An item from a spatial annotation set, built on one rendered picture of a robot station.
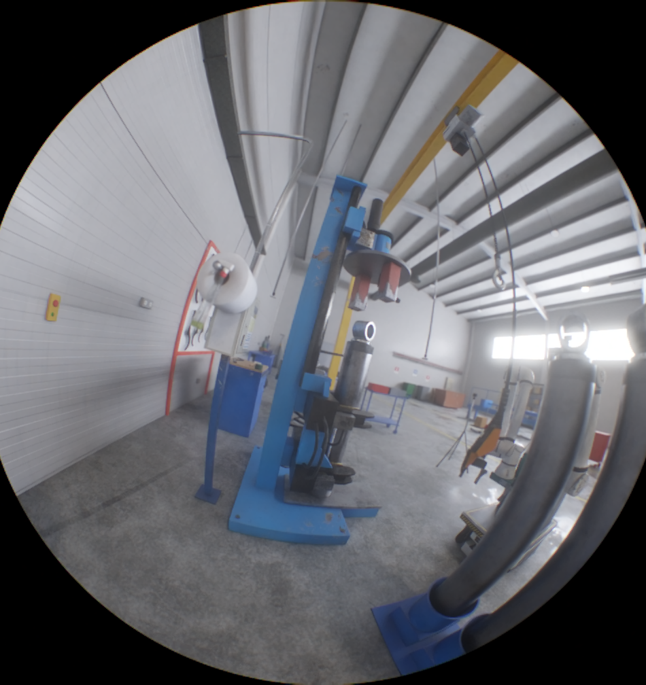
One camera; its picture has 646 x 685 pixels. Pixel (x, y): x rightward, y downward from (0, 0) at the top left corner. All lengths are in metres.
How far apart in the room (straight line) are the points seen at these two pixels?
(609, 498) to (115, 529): 2.06
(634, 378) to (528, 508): 0.50
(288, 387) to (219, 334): 0.61
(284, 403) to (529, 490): 1.45
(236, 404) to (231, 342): 1.68
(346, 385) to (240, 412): 1.68
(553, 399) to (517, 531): 0.45
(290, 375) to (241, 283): 0.76
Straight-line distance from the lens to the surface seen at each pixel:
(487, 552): 0.98
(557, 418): 0.81
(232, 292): 0.97
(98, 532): 1.65
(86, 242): 1.69
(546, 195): 5.85
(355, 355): 1.49
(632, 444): 0.79
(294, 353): 1.45
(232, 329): 1.20
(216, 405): 1.43
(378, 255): 1.55
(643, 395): 0.79
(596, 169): 5.83
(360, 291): 1.80
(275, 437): 1.59
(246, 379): 2.69
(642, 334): 0.86
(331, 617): 1.43
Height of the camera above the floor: 1.31
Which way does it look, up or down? 4 degrees up
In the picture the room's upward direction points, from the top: 14 degrees clockwise
